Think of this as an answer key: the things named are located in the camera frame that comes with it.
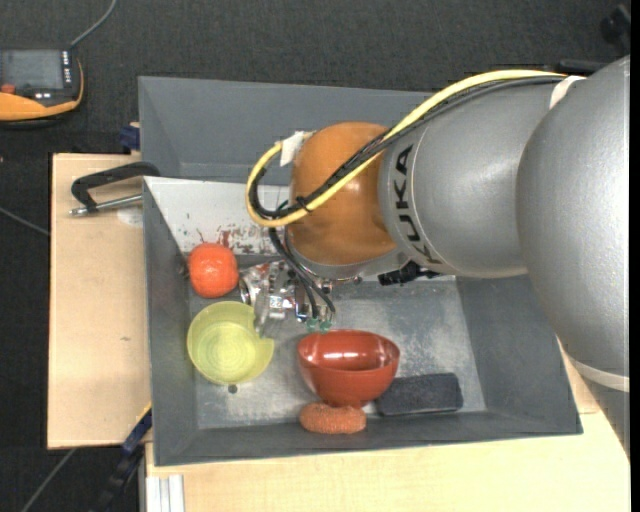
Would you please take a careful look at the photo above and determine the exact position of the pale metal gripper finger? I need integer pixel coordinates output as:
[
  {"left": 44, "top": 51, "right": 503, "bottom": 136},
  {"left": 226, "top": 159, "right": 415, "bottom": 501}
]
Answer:
[{"left": 252, "top": 296, "right": 275, "bottom": 338}]

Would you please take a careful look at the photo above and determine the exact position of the clear yellow plastic bowl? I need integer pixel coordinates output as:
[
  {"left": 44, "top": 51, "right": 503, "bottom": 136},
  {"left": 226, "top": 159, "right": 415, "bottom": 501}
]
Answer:
[{"left": 186, "top": 300, "right": 276, "bottom": 387}]

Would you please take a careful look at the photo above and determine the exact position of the orange fruit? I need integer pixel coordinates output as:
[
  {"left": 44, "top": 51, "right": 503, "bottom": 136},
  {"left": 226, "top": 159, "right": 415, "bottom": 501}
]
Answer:
[{"left": 186, "top": 242, "right": 240, "bottom": 300}]

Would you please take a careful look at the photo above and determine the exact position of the red plastic bowl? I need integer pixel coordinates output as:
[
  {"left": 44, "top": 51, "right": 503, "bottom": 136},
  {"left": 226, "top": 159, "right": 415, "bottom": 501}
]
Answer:
[{"left": 296, "top": 329, "right": 402, "bottom": 409}]

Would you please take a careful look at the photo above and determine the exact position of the grey metal bin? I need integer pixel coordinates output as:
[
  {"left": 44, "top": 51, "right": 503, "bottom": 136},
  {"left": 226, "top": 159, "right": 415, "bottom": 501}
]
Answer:
[{"left": 137, "top": 75, "right": 584, "bottom": 467}]

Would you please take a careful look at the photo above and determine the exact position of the pale wood flat board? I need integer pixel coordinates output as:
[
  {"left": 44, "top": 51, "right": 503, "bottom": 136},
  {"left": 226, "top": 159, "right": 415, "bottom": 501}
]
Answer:
[{"left": 46, "top": 152, "right": 153, "bottom": 450}]

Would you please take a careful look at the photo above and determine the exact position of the dark grey sponge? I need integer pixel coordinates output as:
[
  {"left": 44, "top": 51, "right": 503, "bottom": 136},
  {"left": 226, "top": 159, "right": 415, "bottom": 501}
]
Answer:
[{"left": 375, "top": 371, "right": 465, "bottom": 418}]

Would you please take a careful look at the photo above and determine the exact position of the orange scouring pad ring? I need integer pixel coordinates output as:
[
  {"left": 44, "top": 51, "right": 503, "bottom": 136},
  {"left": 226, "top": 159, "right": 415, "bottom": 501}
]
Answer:
[{"left": 299, "top": 401, "right": 368, "bottom": 436}]

